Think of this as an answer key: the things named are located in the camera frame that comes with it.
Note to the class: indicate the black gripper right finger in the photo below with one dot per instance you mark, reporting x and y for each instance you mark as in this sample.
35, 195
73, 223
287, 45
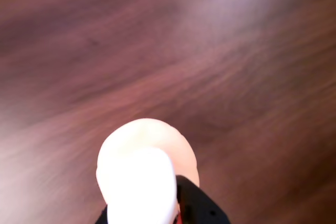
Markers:
202, 208

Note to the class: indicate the yellow duck toy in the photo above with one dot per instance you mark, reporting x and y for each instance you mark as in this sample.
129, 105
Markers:
139, 166

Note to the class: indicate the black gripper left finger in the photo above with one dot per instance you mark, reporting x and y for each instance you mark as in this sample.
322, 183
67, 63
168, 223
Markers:
102, 217

